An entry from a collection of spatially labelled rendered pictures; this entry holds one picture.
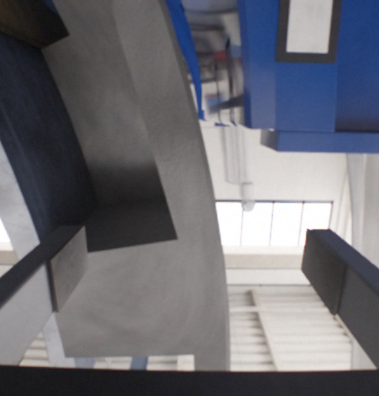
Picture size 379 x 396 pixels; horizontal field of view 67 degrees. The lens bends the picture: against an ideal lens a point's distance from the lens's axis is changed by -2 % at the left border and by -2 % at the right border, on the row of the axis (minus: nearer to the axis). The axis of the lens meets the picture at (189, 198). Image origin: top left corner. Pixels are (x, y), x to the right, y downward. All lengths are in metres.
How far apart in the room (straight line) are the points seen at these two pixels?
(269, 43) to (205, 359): 0.31
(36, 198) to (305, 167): 9.82
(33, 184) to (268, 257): 9.65
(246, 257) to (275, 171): 2.93
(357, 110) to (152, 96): 0.19
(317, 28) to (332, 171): 10.14
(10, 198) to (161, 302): 0.17
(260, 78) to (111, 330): 0.28
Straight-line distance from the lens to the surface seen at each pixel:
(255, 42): 0.26
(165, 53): 0.25
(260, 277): 10.16
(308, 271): 0.17
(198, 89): 2.11
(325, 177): 10.35
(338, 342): 10.17
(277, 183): 9.83
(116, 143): 0.43
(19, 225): 0.31
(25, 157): 0.32
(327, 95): 0.27
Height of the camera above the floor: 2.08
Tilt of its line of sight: 16 degrees up
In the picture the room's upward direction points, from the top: 179 degrees counter-clockwise
